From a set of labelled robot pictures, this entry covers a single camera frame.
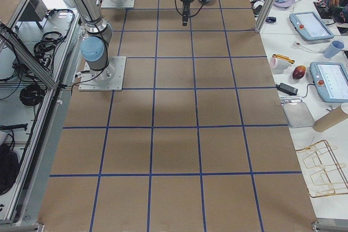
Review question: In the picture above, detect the gold metal tool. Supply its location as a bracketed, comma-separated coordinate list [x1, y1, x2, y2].
[272, 54, 295, 64]

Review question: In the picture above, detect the far teach pendant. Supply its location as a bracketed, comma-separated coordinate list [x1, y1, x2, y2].
[289, 11, 334, 41]

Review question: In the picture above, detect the teach pendant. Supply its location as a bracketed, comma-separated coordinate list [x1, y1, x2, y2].
[309, 62, 347, 103]
[289, 11, 334, 41]

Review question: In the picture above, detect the red apple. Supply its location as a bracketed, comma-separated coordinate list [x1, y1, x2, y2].
[292, 65, 306, 80]

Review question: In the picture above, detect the black power adapter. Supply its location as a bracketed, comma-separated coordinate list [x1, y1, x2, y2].
[276, 83, 298, 96]

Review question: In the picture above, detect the light blue plastic cup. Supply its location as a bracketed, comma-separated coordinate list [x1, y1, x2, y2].
[324, 40, 345, 58]

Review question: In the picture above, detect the metal tray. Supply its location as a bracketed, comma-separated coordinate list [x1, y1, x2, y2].
[280, 96, 314, 128]

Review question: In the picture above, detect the near teach pendant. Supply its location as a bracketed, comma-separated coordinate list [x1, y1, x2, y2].
[309, 62, 347, 103]

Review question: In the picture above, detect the cardboard tube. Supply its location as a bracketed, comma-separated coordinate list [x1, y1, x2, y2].
[313, 103, 347, 132]

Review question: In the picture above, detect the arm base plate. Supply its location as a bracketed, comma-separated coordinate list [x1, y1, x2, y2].
[100, 0, 135, 9]
[78, 57, 126, 92]

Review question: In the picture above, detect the gold wire rack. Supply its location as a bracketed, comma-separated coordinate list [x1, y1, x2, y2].
[296, 140, 347, 198]

